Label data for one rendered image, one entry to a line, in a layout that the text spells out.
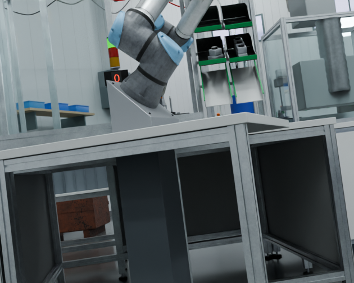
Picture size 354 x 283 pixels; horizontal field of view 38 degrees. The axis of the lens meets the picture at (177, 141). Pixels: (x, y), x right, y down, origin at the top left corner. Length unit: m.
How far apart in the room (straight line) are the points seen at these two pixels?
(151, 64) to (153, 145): 0.36
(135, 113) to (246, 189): 0.51
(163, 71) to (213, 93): 0.75
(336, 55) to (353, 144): 0.57
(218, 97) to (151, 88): 0.73
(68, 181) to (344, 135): 2.25
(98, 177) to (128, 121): 2.59
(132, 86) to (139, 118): 0.12
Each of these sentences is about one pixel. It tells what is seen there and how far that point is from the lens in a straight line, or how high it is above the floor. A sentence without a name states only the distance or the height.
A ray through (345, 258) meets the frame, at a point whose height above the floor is 0.24.
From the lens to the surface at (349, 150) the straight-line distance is 3.21.
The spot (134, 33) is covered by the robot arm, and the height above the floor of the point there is 1.19.
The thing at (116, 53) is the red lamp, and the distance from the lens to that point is 2.61.
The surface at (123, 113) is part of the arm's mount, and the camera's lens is 1.75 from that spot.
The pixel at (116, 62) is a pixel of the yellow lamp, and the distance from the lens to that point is 2.60.
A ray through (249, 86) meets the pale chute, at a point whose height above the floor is 1.07.
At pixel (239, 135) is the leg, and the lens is 1.41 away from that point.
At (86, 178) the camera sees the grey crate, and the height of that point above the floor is 0.71.
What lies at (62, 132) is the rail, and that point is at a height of 0.94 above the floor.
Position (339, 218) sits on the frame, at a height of 0.41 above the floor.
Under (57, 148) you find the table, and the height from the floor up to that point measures 0.84.
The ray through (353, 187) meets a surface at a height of 0.47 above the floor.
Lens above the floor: 0.75
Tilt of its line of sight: 2 degrees up
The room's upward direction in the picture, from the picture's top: 7 degrees counter-clockwise
